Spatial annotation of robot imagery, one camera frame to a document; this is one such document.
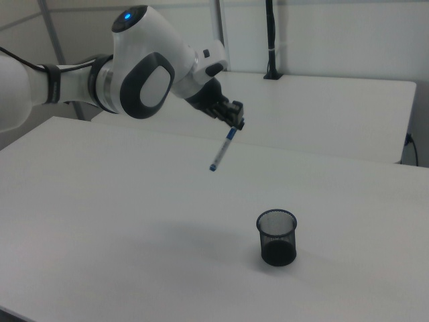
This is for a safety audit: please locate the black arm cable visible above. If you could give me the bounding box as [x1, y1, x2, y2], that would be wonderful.
[0, 46, 113, 73]

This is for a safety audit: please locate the black cable with blue plug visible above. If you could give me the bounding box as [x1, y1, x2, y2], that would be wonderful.
[404, 132, 420, 167]

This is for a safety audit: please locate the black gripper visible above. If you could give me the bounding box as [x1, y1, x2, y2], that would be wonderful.
[186, 77, 247, 132]

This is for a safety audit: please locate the white side table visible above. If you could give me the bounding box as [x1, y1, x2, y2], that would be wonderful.
[90, 69, 418, 165]

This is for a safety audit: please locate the blue and white marker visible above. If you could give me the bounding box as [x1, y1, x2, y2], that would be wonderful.
[208, 127, 237, 172]

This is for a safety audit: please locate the black mesh pen cup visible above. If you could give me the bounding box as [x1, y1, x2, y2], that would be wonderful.
[256, 209, 299, 268]

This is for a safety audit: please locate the grey partition post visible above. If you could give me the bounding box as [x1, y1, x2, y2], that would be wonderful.
[214, 0, 232, 72]
[36, 0, 85, 121]

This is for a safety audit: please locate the black camera pole with base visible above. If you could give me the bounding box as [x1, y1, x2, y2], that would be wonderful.
[263, 0, 284, 81]

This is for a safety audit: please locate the black arm strap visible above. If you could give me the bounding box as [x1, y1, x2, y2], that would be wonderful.
[44, 63, 63, 105]

